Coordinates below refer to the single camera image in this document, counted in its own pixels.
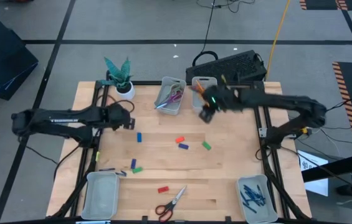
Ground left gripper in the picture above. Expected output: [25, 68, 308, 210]
[102, 102, 136, 131]

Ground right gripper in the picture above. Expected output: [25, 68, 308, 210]
[198, 73, 242, 124]

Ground green handled scissors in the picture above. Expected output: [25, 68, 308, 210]
[166, 81, 187, 98]

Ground purple handled scissors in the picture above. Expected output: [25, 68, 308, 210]
[155, 92, 183, 110]

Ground grey plastic bin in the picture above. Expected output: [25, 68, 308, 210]
[191, 76, 218, 113]
[235, 174, 278, 224]
[80, 171, 120, 220]
[153, 76, 188, 116]

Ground large black red scissors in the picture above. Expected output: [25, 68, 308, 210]
[155, 185, 188, 223]

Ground snake plant in white pot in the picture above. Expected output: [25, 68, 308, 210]
[98, 55, 136, 101]

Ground white paper sheet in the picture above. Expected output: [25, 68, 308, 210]
[297, 150, 330, 197]

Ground dark folded case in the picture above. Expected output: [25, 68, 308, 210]
[0, 6, 39, 101]

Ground black stand beam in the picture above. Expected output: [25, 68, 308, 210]
[301, 151, 352, 184]

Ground black table frame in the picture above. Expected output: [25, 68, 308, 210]
[49, 80, 312, 224]

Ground black cable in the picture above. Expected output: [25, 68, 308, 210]
[192, 0, 256, 67]

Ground yellow cable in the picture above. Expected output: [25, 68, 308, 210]
[265, 0, 292, 82]

